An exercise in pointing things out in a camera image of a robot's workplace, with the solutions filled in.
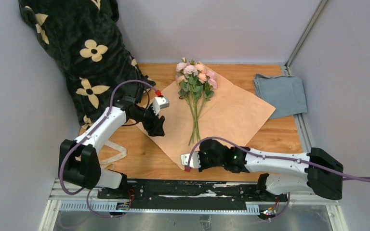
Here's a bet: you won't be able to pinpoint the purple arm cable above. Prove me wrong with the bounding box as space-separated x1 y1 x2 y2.
59 79 163 220
184 137 370 220

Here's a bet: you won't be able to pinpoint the light blue denim cloth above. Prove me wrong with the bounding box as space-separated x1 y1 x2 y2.
253 74 307 119

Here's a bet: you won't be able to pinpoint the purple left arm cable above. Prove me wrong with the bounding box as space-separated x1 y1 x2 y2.
59 79 163 220

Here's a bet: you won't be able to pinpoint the peach green wrapping paper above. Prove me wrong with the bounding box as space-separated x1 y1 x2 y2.
136 62 276 170

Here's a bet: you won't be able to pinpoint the black floral plush blanket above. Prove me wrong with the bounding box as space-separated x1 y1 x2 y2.
18 0 149 129

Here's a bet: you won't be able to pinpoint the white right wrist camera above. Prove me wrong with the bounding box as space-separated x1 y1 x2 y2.
181 152 201 172

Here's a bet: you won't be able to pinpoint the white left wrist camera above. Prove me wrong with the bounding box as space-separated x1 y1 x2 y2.
151 96 170 116

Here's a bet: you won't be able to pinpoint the pink fake flower bunch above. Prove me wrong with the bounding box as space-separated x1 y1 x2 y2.
175 57 218 145

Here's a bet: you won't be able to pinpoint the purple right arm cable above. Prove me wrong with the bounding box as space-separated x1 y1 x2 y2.
184 137 370 220

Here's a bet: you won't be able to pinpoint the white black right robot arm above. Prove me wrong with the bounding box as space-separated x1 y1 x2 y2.
183 140 344 201

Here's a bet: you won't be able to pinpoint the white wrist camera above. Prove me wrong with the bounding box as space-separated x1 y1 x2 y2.
181 152 201 172
151 96 170 116

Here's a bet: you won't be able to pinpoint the cream ribbon strap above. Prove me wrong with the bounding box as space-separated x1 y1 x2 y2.
97 140 128 169

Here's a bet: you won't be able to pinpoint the aluminium frame rails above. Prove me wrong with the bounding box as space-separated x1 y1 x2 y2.
38 64 348 231

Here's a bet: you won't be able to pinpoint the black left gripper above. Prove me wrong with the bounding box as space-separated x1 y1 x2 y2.
131 103 165 137

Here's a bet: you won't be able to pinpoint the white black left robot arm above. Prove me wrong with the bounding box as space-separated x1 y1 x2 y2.
58 80 170 199

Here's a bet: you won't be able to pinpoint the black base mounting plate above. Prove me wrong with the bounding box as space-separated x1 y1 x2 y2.
97 179 287 211

